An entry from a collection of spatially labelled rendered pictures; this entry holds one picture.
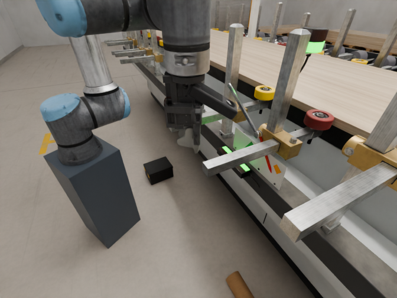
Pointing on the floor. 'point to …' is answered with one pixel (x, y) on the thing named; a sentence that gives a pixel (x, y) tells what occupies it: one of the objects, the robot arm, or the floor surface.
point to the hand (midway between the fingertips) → (198, 149)
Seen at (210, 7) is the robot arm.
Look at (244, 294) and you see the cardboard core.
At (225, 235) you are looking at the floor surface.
